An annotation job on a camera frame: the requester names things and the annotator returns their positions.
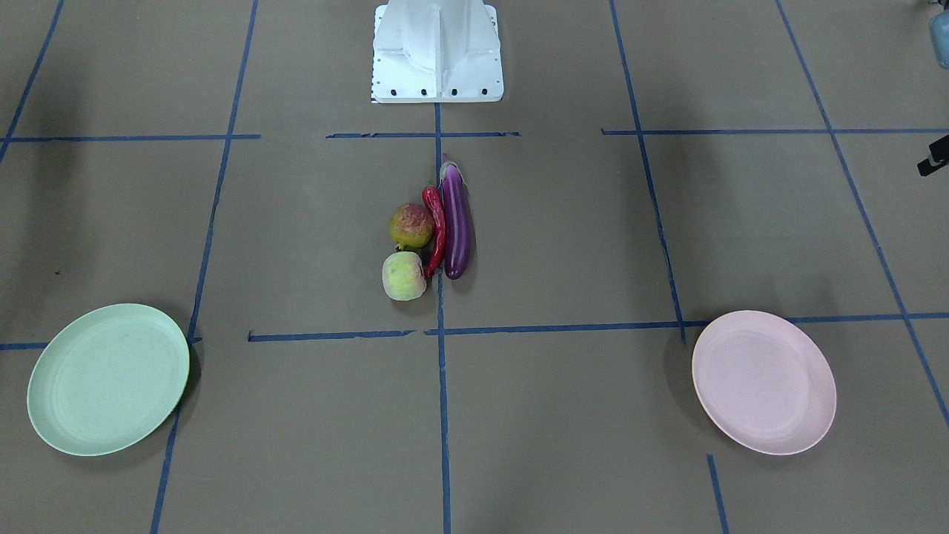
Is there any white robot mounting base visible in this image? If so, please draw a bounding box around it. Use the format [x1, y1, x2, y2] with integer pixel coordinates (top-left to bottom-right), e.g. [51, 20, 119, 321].
[371, 1, 505, 104]

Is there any purple eggplant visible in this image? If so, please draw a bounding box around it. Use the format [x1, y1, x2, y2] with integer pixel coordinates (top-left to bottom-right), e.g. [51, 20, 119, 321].
[440, 161, 474, 280]

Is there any red chili pepper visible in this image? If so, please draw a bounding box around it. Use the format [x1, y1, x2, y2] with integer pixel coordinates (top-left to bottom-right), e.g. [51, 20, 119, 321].
[421, 185, 447, 278]

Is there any light green plate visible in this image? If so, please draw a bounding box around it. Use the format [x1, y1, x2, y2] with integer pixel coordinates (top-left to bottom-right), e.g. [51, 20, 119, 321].
[26, 303, 191, 457]

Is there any pink plate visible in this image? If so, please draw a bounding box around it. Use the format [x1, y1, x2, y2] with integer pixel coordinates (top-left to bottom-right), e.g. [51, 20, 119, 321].
[691, 310, 837, 456]

